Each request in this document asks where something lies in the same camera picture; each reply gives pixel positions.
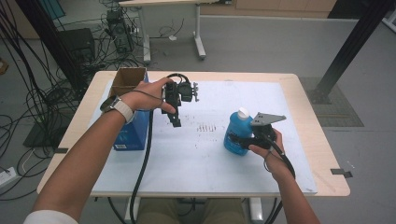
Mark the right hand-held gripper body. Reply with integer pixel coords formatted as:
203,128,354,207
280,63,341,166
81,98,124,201
248,111,288,150

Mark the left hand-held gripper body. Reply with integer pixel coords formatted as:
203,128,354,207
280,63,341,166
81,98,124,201
162,78,201,110

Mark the blue bottle with white cap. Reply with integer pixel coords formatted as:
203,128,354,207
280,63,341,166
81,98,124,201
222,106,255,157

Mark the blue cardboard box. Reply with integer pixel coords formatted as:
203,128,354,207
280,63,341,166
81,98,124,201
108,66,151,152

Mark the person's right hand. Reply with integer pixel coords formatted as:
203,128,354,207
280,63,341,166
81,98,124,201
248,128,286,185

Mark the person's left hand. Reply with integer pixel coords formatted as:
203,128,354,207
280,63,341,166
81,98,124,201
125,77,177,115

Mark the white table mat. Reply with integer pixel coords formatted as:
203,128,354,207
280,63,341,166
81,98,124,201
90,79,318,198

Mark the wristwatch with beige band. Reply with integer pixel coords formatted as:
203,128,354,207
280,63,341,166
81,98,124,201
99,94,136,125

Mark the white table leg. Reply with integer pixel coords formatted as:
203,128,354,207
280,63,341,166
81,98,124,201
248,197,264,224
123,197,142,222

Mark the grey floor mat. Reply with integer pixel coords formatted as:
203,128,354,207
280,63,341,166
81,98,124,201
298,77,365,128

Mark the black computer tower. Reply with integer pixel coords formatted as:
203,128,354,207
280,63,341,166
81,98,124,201
105,7,135,56

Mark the white desk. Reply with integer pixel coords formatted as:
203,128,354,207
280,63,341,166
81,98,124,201
118,0,233,63

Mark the black box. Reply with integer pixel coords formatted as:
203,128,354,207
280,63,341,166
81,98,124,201
58,27,96,63

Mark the wooden cabinet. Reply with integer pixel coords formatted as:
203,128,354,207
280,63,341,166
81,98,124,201
200,0,339,19

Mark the white power strip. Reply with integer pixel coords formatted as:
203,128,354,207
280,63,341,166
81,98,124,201
0,166,19,189

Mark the thin grey wrist cord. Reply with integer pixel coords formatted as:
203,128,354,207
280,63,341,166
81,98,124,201
262,148,276,173
132,89,164,103

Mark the right hand-held gripper black cable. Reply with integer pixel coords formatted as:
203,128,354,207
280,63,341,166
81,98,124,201
262,133,297,224

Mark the hand-held gripper black cable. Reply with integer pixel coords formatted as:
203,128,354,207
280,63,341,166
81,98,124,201
262,133,297,224
128,72,191,224

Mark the left hand-held gripper black cable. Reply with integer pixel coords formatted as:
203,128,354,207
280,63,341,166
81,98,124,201
128,72,191,224

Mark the black metal post with base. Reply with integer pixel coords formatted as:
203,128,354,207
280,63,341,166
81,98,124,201
305,0,396,105

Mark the tangle of black floor cables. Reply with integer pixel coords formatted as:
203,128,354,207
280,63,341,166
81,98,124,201
0,0,145,202

